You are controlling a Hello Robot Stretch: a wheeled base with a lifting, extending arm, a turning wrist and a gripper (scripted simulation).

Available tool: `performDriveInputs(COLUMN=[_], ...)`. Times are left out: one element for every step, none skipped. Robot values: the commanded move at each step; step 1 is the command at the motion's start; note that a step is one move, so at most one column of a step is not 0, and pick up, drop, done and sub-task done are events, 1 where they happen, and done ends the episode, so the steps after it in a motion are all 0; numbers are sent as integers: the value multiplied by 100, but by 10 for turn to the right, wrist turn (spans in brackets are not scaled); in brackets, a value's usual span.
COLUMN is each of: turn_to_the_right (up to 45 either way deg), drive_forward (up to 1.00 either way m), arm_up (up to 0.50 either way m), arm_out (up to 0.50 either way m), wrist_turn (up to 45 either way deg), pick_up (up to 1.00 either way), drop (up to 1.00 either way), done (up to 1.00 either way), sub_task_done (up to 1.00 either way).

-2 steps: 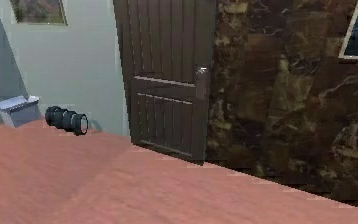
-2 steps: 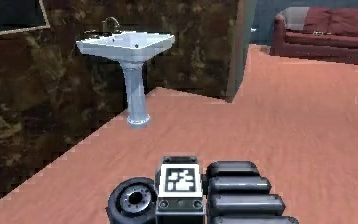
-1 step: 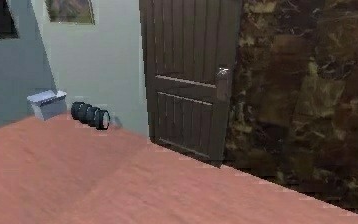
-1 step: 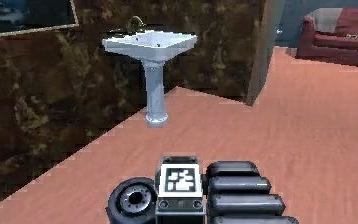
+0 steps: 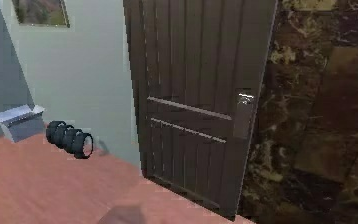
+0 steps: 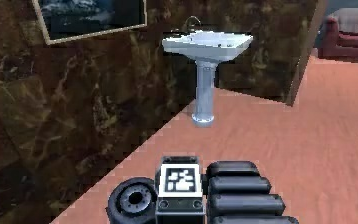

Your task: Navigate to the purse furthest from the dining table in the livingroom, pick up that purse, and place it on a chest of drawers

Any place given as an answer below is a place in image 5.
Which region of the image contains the dark brown room door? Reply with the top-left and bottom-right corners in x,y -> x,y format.
122,0 -> 279,220

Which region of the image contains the black ribbed dumbbell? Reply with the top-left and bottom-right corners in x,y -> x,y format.
45,120 -> 95,160

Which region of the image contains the grey open box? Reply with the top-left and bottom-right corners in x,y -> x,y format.
0,103 -> 47,144

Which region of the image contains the silver door handle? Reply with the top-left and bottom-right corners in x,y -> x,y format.
237,92 -> 255,106

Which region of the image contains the framed wall picture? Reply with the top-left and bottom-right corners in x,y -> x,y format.
11,0 -> 71,28

